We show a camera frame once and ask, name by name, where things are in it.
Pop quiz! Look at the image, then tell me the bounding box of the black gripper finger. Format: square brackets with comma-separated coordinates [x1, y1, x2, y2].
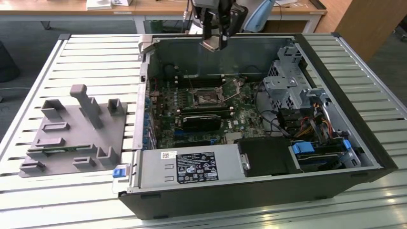
[217, 7, 239, 50]
[201, 9, 220, 41]

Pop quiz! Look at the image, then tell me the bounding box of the metal socket cover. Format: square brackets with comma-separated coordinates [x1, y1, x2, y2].
[221, 76, 248, 102]

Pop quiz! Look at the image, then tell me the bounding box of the CPU socket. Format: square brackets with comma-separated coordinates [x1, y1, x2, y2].
[189, 88, 225, 107]

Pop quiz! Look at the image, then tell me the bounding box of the metal drive cage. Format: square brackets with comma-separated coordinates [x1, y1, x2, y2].
[261, 46, 329, 113]

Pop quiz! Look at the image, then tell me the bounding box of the white cardboard box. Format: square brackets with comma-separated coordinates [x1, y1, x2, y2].
[85, 0, 112, 10]

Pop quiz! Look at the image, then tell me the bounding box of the green motherboard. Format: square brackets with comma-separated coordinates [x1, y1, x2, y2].
[146, 75, 265, 150]

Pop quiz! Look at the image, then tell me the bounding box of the black graphics card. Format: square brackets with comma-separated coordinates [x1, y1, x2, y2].
[177, 114, 221, 132]

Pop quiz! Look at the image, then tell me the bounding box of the wooden cabinet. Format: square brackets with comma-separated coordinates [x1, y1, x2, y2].
[312, 0, 407, 62]

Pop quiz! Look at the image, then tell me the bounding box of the silver chipset heatsink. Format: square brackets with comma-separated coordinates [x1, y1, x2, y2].
[224, 132, 243, 144]

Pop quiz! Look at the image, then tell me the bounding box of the wooden desk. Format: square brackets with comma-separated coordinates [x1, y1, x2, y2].
[0, 0, 328, 34]

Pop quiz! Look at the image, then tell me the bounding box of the black plastic shroud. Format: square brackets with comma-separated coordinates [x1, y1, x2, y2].
[236, 137, 301, 177]

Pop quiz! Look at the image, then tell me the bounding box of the blue disk carrier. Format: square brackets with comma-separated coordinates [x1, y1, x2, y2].
[289, 139, 353, 158]

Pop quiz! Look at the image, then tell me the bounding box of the grey parts rack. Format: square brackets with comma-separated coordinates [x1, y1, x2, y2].
[18, 83, 128, 178]

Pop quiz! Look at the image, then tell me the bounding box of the grey power supply unit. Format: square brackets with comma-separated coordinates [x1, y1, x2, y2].
[126, 144, 245, 191]

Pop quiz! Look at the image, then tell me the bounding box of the green RAM stick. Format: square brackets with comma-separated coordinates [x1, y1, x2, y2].
[42, 146, 92, 153]

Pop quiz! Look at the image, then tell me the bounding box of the black PC case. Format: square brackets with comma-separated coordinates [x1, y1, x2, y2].
[117, 32, 400, 221]

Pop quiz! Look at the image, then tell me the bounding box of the coloured power wire bundle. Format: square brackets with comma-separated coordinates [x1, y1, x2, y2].
[295, 102, 335, 144]

